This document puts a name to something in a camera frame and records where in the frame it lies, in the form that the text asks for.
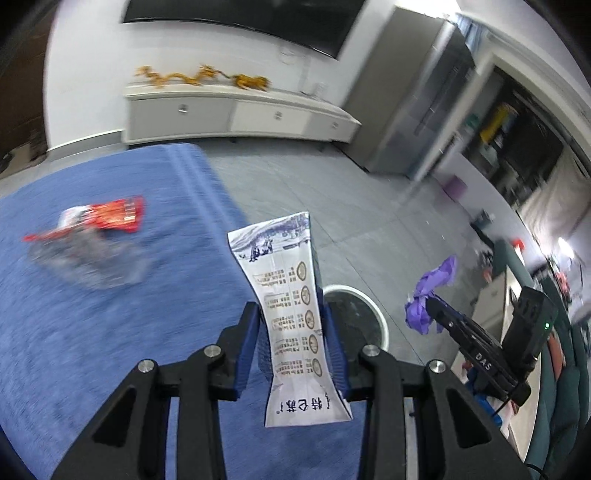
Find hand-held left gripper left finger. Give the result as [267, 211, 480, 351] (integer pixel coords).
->
[52, 301, 262, 480]

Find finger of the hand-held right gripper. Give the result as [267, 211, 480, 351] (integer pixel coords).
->
[427, 298, 476, 344]

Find purple bin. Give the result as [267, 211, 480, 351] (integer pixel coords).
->
[442, 176, 466, 200]

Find clear plastic bag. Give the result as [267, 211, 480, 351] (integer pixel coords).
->
[25, 228, 151, 289]

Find purple glove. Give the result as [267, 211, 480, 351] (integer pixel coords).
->
[405, 255, 459, 336]

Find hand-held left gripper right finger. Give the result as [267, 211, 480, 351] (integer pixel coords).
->
[323, 298, 532, 480]

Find brown wooden door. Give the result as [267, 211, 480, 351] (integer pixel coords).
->
[0, 18, 52, 174]

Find golden dragon decoration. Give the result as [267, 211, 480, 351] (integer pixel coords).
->
[135, 64, 272, 92]

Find red snack wrapper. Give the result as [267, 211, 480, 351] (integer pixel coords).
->
[23, 196, 145, 243]

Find black wall television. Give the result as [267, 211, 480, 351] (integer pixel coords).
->
[121, 0, 368, 61]

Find white coffee table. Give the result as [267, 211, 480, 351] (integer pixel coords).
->
[455, 265, 525, 462]

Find wall cable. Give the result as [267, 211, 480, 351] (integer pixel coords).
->
[279, 48, 310, 93]

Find green sofa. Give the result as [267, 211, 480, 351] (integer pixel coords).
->
[492, 240, 591, 480]

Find white printed paper packet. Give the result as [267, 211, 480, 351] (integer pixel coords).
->
[227, 211, 354, 428]

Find white television cabinet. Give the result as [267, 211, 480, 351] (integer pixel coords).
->
[124, 80, 362, 147]

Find yellow hanging cloth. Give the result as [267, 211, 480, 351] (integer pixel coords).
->
[480, 105, 513, 144]

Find white round trash bin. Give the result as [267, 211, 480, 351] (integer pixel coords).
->
[322, 285, 389, 354]

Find grey tall wardrobe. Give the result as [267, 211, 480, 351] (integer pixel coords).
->
[344, 6, 476, 181]

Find blue table cloth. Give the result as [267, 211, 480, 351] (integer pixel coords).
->
[0, 143, 365, 480]

